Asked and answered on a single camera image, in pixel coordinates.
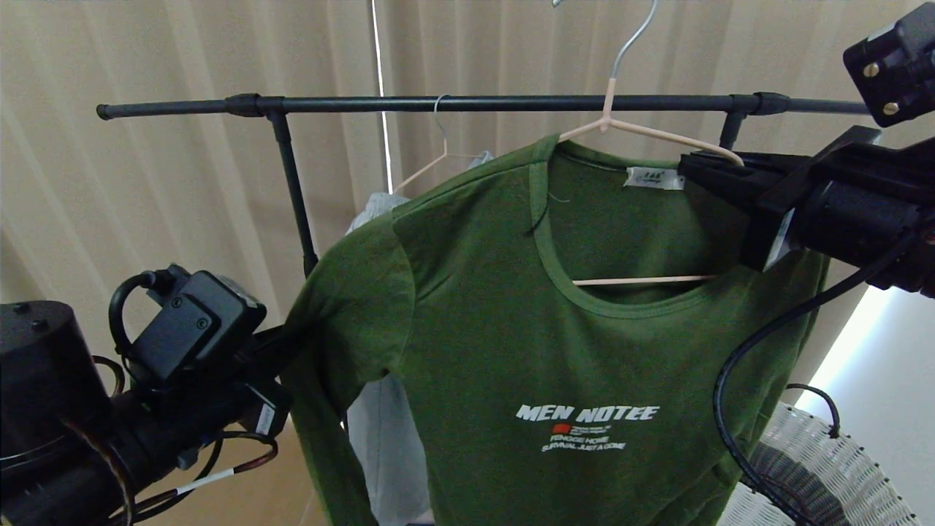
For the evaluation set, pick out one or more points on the green garment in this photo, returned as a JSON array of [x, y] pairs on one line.
[[548, 351]]

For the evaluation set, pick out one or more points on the pink clothes hanger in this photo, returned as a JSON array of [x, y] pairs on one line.
[[635, 124], [442, 146]]

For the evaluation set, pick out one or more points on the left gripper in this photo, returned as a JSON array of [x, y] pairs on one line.
[[197, 416]]

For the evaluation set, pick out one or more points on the white laundry basket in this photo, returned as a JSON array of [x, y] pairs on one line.
[[825, 475]]

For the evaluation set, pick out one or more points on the beige curtain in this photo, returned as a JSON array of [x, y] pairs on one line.
[[182, 44]]

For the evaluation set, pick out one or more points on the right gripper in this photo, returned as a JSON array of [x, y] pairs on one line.
[[847, 204]]

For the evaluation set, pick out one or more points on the black clothes rack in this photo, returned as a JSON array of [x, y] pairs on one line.
[[438, 104]]

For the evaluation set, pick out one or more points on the pale grey shorts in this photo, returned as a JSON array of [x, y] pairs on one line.
[[387, 453]]

